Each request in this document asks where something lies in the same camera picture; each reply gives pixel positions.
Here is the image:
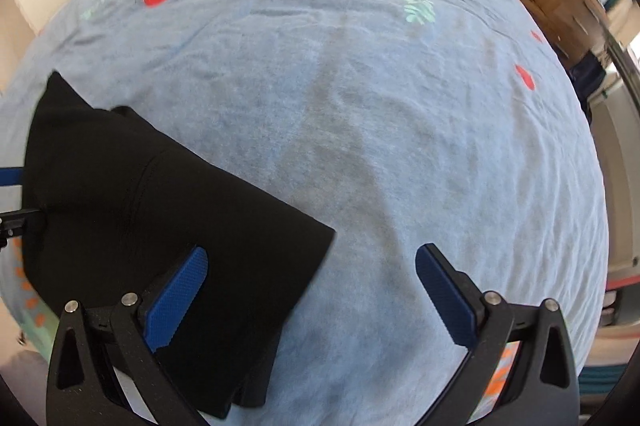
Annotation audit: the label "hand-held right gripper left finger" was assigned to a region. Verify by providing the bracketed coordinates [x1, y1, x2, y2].
[46, 245, 211, 426]

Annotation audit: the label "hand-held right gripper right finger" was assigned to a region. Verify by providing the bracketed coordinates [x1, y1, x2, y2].
[415, 242, 581, 426]

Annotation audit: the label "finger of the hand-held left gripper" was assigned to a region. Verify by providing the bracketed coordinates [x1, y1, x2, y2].
[0, 165, 24, 188]
[0, 207, 49, 251]

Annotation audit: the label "black pants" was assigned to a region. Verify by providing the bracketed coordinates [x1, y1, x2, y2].
[21, 71, 337, 421]

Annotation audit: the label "blue printed bed sheet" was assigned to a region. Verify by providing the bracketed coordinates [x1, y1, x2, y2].
[0, 0, 610, 426]

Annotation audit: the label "dark blue bag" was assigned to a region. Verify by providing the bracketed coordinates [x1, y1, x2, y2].
[570, 51, 609, 108]

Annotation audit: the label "wooden dresser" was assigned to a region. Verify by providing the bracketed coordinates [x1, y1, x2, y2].
[520, 0, 614, 67]

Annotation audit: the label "metal rail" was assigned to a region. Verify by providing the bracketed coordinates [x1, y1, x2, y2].
[604, 30, 640, 109]

